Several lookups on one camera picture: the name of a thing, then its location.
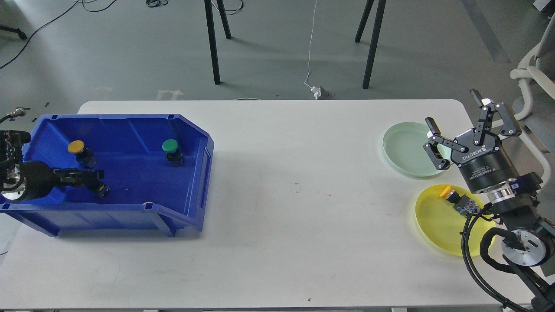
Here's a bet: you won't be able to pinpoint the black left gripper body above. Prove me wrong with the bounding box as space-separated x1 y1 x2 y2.
15 161 56 203

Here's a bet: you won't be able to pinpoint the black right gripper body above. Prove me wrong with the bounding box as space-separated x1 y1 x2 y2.
451 129 519 194

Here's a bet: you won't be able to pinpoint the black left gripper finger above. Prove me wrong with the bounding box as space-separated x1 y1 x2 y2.
53 168 104 182
54 178 102 192

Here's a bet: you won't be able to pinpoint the black stand legs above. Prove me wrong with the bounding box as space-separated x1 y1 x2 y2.
204 0 232 85
355 0 387 90

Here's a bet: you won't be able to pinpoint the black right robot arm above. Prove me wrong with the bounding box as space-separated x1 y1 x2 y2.
423 89 555 312

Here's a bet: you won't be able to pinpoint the black stand legs left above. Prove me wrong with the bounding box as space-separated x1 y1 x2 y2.
204 0 232 85

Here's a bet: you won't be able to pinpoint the white chair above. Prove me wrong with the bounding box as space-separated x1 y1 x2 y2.
499 13 555 182

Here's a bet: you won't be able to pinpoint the blue plastic bin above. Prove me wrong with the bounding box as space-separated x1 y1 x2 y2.
1 114 214 237

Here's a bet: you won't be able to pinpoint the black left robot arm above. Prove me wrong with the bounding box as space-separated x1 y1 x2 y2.
0 130 110 203

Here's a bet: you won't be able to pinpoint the black floor cable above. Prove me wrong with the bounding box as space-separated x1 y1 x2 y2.
0 0 120 71

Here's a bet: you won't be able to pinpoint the white charger with cable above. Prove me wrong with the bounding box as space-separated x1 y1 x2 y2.
303 0 327 100

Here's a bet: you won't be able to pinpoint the black stand legs right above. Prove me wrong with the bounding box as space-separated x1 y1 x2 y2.
355 0 387 90

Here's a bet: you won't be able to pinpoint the yellow plate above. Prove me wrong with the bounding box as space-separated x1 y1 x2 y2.
414 184 496 257

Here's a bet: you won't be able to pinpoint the yellow push button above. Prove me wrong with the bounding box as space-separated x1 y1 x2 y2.
67 140 98 170
439 185 480 217

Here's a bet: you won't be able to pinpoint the light green plate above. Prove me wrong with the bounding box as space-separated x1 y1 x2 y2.
382 122 442 178

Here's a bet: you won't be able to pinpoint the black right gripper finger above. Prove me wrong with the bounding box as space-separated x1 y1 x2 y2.
424 117 469 171
470 89 522 146

